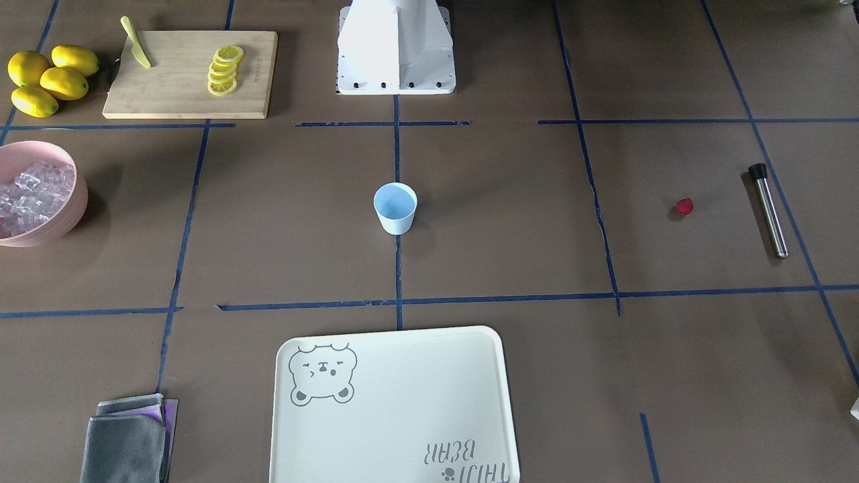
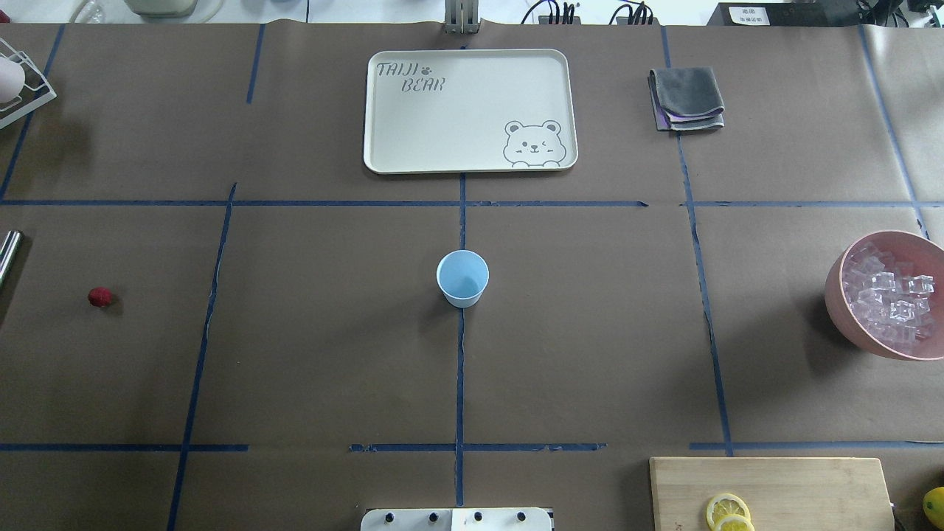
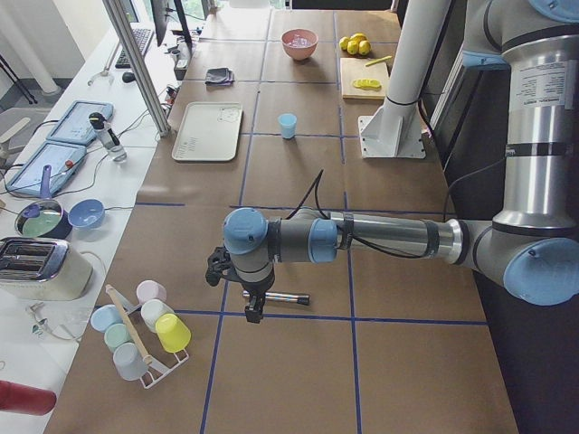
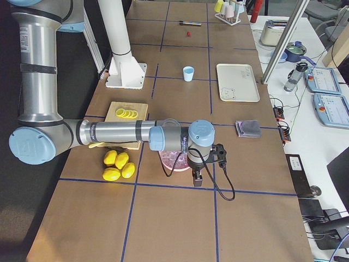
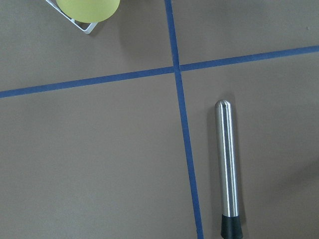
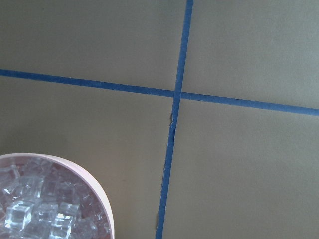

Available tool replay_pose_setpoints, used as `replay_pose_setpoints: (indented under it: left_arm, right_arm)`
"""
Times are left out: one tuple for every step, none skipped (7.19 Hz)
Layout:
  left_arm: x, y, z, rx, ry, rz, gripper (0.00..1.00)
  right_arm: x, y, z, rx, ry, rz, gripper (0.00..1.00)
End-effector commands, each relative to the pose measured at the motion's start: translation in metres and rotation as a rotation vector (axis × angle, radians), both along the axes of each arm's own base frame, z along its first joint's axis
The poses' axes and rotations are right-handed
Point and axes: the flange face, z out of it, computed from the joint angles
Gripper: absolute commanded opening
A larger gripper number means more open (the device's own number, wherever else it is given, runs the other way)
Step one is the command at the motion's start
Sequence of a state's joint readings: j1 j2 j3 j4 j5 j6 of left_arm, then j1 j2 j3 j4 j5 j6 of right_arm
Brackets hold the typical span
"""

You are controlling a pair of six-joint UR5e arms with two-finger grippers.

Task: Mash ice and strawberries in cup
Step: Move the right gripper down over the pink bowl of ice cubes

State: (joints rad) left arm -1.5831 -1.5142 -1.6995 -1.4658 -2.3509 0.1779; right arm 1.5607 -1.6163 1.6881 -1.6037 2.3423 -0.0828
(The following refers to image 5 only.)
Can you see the steel muddler black tip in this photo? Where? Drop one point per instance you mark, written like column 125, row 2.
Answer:
column 230, row 218

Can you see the yellow plastic cup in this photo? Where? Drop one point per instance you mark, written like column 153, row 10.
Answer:
column 89, row 11

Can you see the white wire cup rack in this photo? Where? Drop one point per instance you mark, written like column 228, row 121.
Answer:
column 86, row 28

